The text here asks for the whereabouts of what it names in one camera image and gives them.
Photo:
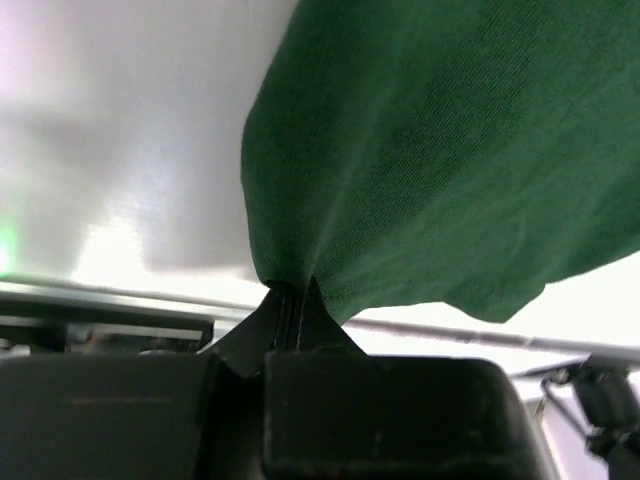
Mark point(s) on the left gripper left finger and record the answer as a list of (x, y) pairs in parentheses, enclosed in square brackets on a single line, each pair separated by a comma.
[(243, 349)]

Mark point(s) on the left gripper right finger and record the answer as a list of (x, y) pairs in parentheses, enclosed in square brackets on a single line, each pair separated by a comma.
[(316, 330)]

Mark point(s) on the green and white t shirt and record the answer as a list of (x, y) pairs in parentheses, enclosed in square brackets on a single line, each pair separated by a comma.
[(464, 152)]

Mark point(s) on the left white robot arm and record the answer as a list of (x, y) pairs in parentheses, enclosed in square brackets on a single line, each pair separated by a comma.
[(322, 408)]

